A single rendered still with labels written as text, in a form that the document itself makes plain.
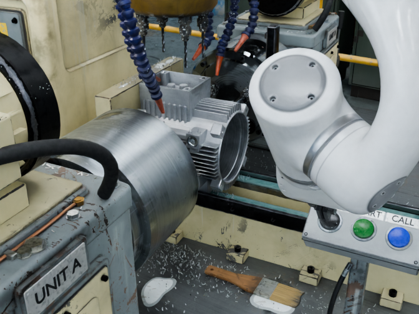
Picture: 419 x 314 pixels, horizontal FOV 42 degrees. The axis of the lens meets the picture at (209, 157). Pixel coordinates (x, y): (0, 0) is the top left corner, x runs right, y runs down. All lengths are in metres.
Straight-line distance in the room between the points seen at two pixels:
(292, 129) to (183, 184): 0.45
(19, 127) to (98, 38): 0.63
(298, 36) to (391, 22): 1.04
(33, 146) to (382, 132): 0.34
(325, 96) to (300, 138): 0.05
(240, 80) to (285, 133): 0.84
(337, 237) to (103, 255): 0.34
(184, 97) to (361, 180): 0.67
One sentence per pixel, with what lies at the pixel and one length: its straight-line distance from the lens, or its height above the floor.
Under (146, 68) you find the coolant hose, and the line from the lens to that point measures 0.94.
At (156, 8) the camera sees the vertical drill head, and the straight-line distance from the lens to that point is 1.03.
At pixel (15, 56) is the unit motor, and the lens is 0.65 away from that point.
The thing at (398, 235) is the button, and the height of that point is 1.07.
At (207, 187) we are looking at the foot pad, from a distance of 1.15.
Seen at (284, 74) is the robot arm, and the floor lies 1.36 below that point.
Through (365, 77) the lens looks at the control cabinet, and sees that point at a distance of 4.36.
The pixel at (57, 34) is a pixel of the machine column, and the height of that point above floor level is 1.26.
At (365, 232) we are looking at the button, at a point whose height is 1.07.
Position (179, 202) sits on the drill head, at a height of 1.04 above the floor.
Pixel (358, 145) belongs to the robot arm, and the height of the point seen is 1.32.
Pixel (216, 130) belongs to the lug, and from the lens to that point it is 1.07.
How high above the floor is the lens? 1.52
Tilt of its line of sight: 27 degrees down
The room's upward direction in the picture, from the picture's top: straight up
